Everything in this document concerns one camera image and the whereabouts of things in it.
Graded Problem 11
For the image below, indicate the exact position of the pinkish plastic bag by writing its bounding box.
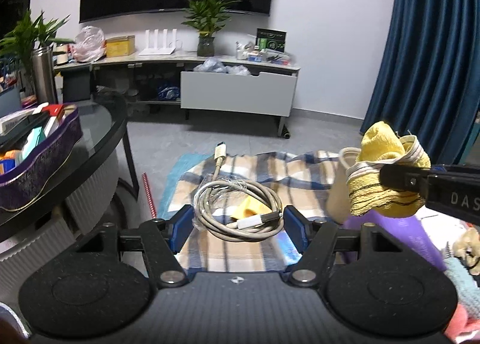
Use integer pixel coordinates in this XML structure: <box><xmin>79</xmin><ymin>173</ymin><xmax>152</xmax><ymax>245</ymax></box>
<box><xmin>72</xmin><ymin>25</ymin><xmax>106</xmax><ymax>63</ymax></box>

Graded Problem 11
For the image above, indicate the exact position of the grey television cabinet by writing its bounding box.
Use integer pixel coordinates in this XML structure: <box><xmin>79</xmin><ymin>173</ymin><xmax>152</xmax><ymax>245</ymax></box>
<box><xmin>54</xmin><ymin>54</ymin><xmax>302</xmax><ymax>137</ymax></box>

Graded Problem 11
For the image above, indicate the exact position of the red box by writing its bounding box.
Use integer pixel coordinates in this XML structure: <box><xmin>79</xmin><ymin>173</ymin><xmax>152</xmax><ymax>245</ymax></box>
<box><xmin>41</xmin><ymin>103</ymin><xmax>64</xmax><ymax>120</ymax></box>

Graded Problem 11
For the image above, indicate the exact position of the large grey plastic bag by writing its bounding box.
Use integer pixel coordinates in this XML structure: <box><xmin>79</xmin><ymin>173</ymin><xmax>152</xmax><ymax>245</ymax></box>
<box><xmin>193</xmin><ymin>58</ymin><xmax>227</xmax><ymax>74</ymax></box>

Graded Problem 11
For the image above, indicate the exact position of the pile of small clutter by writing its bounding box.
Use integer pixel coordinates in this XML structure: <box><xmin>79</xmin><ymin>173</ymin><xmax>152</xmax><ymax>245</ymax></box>
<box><xmin>235</xmin><ymin>41</ymin><xmax>293</xmax><ymax>65</ymax></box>

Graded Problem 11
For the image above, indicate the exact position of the orange packet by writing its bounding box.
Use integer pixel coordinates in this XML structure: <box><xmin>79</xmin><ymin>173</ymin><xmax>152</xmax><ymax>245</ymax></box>
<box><xmin>0</xmin><ymin>149</ymin><xmax>23</xmax><ymax>176</ymax></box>

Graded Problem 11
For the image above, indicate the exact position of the beige paper cup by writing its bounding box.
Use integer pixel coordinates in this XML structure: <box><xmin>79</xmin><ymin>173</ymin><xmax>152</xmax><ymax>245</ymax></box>
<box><xmin>325</xmin><ymin>147</ymin><xmax>362</xmax><ymax>225</ymax></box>

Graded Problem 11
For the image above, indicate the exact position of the yellow striped cloth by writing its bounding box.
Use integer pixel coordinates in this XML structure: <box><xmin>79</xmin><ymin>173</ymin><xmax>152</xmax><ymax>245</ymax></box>
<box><xmin>345</xmin><ymin>121</ymin><xmax>432</xmax><ymax>218</ymax></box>

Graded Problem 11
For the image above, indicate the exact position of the pale yellow plastic bag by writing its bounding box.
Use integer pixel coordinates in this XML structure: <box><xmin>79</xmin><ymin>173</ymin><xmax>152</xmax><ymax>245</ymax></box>
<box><xmin>452</xmin><ymin>228</ymin><xmax>480</xmax><ymax>266</ymax></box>

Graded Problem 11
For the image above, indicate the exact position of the purple patterned tin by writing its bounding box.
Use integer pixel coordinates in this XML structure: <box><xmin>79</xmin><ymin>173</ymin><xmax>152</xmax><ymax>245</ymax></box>
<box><xmin>0</xmin><ymin>103</ymin><xmax>83</xmax><ymax>212</ymax></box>

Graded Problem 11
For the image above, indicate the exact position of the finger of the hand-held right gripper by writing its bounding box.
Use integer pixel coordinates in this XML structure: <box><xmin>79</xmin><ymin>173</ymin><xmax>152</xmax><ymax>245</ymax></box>
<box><xmin>379</xmin><ymin>164</ymin><xmax>432</xmax><ymax>192</ymax></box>

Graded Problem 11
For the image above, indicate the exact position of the light blue fluffy cloth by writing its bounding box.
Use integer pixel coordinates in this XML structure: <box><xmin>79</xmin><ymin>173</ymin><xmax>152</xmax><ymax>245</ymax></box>
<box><xmin>444</xmin><ymin>256</ymin><xmax>480</xmax><ymax>311</ymax></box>

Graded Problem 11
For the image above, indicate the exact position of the red stick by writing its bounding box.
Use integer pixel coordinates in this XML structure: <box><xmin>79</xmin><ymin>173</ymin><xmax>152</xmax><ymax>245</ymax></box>
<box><xmin>140</xmin><ymin>173</ymin><xmax>156</xmax><ymax>217</ymax></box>

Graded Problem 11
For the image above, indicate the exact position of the blue curtain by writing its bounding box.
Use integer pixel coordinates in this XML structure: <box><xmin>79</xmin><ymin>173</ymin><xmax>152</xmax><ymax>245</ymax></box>
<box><xmin>362</xmin><ymin>0</ymin><xmax>480</xmax><ymax>165</ymax></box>

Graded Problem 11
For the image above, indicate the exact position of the potted plant in dark vase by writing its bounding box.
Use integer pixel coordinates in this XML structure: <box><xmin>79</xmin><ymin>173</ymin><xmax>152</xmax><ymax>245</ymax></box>
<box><xmin>182</xmin><ymin>0</ymin><xmax>241</xmax><ymax>57</ymax></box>

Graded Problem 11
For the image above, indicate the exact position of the purple wipes packet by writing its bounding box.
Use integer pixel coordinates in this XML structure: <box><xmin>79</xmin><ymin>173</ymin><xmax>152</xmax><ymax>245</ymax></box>
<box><xmin>343</xmin><ymin>213</ymin><xmax>447</xmax><ymax>273</ymax></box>

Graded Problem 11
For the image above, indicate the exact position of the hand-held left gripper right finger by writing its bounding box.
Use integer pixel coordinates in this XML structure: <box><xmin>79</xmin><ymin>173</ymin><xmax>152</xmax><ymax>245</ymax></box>
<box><xmin>284</xmin><ymin>205</ymin><xmax>380</xmax><ymax>288</ymax></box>

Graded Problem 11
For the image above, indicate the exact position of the yellow box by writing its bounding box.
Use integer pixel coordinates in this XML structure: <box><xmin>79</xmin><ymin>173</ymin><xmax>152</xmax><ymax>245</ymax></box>
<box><xmin>105</xmin><ymin>35</ymin><xmax>136</xmax><ymax>57</ymax></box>

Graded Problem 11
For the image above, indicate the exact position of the leafy green plant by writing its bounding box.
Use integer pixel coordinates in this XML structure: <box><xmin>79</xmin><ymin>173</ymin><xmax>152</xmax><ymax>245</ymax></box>
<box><xmin>0</xmin><ymin>10</ymin><xmax>72</xmax><ymax>67</ymax></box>

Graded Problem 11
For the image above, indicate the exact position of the white router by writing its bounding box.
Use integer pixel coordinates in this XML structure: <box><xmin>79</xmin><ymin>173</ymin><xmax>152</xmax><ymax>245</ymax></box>
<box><xmin>139</xmin><ymin>28</ymin><xmax>177</xmax><ymax>56</ymax></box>

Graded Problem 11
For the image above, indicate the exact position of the light blue packet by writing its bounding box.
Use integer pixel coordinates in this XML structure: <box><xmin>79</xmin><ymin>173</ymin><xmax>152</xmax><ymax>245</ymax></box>
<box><xmin>275</xmin><ymin>233</ymin><xmax>302</xmax><ymax>266</ymax></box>

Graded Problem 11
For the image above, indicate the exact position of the blue plastic bag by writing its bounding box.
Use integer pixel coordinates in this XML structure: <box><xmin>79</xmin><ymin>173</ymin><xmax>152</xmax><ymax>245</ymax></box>
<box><xmin>157</xmin><ymin>85</ymin><xmax>181</xmax><ymax>101</ymax></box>

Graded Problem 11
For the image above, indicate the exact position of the white cardboard box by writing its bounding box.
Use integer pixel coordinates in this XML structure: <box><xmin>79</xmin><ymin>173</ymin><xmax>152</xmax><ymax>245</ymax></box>
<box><xmin>420</xmin><ymin>209</ymin><xmax>480</xmax><ymax>240</ymax></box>

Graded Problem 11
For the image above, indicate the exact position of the plaid blanket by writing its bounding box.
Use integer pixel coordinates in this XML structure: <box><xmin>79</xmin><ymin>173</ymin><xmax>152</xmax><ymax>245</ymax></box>
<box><xmin>176</xmin><ymin>150</ymin><xmax>361</xmax><ymax>273</ymax></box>

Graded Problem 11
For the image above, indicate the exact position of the green and black box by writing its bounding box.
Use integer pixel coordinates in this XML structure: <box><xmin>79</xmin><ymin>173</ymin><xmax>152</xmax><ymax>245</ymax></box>
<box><xmin>256</xmin><ymin>28</ymin><xmax>287</xmax><ymax>53</ymax></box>

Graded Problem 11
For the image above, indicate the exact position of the steel tumbler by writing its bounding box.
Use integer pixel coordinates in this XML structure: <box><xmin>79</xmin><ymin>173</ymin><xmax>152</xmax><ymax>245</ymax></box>
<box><xmin>32</xmin><ymin>47</ymin><xmax>57</xmax><ymax>104</ymax></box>

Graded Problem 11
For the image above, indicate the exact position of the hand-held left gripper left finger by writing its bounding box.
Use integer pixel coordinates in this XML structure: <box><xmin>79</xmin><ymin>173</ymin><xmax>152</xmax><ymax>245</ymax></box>
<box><xmin>98</xmin><ymin>204</ymin><xmax>194</xmax><ymax>288</ymax></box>

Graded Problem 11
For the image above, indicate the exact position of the round black table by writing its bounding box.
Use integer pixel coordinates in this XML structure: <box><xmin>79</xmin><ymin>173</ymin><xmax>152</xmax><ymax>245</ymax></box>
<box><xmin>0</xmin><ymin>89</ymin><xmax>141</xmax><ymax>273</ymax></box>

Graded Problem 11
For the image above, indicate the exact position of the white cabinet drawer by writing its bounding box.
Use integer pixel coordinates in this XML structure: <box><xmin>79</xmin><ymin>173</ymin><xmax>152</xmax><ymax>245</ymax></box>
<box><xmin>180</xmin><ymin>70</ymin><xmax>299</xmax><ymax>118</ymax></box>

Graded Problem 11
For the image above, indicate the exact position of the grey cable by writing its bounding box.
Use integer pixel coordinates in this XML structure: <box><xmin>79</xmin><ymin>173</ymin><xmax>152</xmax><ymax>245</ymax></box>
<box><xmin>192</xmin><ymin>143</ymin><xmax>284</xmax><ymax>243</ymax></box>

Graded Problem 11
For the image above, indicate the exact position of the teal box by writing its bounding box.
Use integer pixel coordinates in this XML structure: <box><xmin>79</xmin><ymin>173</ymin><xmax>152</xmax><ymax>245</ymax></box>
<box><xmin>22</xmin><ymin>129</ymin><xmax>46</xmax><ymax>159</ymax></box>

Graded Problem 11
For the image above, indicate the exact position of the teal mat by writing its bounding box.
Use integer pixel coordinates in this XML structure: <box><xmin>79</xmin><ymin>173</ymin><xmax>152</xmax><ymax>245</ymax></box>
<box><xmin>157</xmin><ymin>153</ymin><xmax>214</xmax><ymax>221</ymax></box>

